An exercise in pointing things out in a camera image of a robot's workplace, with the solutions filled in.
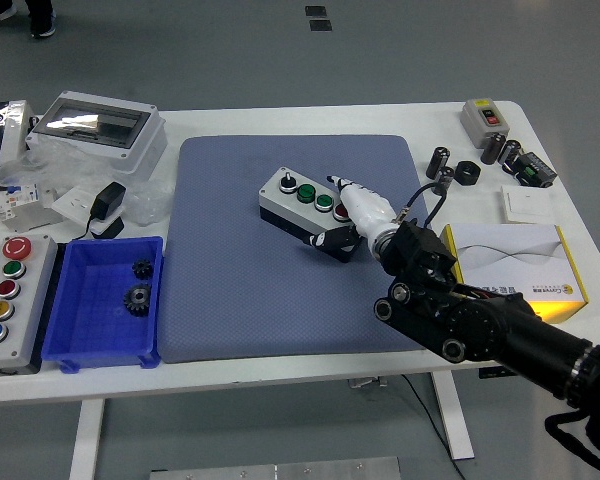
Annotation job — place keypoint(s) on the black power adapter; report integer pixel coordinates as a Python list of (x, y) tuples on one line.
[(107, 200)]

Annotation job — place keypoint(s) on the small black bevel gear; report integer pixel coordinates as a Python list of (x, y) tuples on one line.
[(142, 268)]

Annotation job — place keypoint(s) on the black module with green terminal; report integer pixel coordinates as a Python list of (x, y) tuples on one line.
[(532, 170)]

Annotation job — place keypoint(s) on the large clear plastic bag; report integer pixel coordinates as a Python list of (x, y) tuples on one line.
[(65, 167)]

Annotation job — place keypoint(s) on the grey metal bracket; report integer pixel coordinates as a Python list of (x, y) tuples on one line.
[(367, 383)]

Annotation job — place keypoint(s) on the large black bevel gear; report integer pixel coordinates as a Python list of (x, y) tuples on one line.
[(138, 299)]

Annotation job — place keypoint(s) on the grey red-black switch box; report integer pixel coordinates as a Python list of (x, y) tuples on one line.
[(482, 122)]

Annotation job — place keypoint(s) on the white circuit breaker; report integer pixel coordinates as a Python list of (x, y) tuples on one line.
[(25, 205)]

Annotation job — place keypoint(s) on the grey five-button control box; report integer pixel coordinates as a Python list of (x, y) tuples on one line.
[(27, 300)]

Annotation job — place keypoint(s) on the small clear plastic bag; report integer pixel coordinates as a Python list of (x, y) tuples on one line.
[(147, 202)]

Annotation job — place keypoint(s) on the blue plastic bin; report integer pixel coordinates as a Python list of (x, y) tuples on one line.
[(95, 330)]

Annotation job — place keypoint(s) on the white wall switch plate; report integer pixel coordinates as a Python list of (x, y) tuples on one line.
[(526, 203)]

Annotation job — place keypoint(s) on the grey four-button control box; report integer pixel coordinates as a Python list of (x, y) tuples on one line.
[(290, 200)]

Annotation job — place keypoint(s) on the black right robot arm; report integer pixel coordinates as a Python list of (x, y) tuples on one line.
[(505, 325)]

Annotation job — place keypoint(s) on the white wall socket plate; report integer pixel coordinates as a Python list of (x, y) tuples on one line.
[(72, 202)]

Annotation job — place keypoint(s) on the blue-grey mat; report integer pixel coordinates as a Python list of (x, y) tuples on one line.
[(230, 280)]

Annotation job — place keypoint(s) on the black floor plate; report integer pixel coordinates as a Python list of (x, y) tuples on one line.
[(315, 11), (320, 25)]

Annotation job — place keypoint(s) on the white yellow cardboard box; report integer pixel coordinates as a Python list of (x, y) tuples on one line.
[(520, 255)]

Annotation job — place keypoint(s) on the black table control panel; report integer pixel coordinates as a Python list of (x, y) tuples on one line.
[(490, 373)]

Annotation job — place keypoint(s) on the black hex nut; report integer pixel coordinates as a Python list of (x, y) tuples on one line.
[(467, 172)]

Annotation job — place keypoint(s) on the grey enclosure with clear lid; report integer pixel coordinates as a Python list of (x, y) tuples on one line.
[(100, 125)]

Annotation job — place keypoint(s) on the black cylinder capacitor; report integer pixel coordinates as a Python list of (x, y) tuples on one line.
[(492, 147), (438, 161), (446, 176), (509, 151)]

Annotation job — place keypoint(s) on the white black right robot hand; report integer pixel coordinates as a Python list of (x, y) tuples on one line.
[(367, 212)]

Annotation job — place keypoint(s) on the white table leg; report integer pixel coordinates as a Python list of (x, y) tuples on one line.
[(86, 440), (452, 415)]

